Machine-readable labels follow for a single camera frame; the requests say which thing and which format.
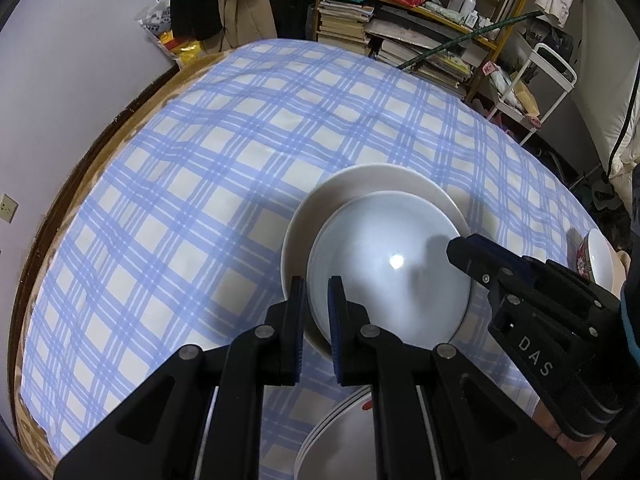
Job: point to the white bowl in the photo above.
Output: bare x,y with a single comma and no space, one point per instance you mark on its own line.
380,270

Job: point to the beige hanging coat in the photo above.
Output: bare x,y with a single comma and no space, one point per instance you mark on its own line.
245,5

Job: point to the wall socket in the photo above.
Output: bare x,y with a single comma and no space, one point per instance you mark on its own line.
7,207

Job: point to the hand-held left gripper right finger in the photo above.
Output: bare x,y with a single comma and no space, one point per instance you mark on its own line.
336,332

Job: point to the white metal rack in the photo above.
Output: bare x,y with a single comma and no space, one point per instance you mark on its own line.
552,67

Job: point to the blue checked tablecloth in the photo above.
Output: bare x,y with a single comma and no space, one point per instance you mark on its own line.
175,210

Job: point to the dark hanging garment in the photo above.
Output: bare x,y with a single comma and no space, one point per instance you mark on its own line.
292,0

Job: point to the small red patterned bowl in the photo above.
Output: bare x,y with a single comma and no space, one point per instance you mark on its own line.
600,260

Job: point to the pile of magazines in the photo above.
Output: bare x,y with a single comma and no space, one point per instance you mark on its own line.
425,45

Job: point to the stack of old books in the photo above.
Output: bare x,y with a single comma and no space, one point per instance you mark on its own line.
342,25

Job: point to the black hanging coat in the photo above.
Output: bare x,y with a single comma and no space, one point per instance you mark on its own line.
197,0

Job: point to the white duvet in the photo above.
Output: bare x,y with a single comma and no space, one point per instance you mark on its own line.
612,60

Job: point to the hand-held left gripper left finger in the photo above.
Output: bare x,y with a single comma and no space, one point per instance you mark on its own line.
299,332

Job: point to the colourful plastic bag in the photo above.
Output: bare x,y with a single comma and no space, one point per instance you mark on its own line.
162,25

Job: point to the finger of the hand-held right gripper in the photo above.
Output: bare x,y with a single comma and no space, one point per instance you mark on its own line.
470,257
560,280

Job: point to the large red patterned bowl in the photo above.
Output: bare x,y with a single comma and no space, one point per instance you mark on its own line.
320,205

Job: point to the person's right hand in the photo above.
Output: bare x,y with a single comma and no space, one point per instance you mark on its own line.
550,422

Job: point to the yellow metal shelf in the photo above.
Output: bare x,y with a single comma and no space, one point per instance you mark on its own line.
510,10

